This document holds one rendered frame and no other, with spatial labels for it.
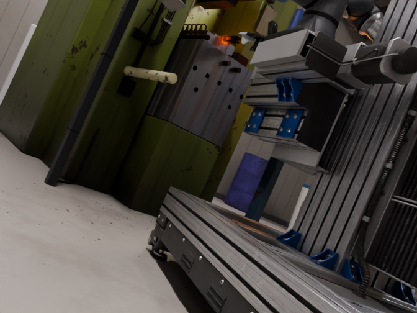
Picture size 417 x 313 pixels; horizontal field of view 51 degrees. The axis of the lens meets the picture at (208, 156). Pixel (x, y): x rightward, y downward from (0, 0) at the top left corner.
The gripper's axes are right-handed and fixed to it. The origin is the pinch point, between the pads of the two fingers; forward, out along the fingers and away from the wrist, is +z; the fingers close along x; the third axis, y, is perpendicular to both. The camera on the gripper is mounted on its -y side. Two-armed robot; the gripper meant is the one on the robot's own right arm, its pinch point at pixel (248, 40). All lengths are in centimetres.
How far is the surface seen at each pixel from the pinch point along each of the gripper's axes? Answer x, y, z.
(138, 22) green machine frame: -42, 14, 32
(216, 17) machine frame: 18, -25, 66
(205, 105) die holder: 1.0, 37.1, 12.6
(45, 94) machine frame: -55, 65, 81
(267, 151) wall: 333, 7, 296
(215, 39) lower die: -6.4, 3.5, 18.5
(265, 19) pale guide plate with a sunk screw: 27.9, -28.0, 30.4
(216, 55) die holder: -5.3, 11.8, 12.5
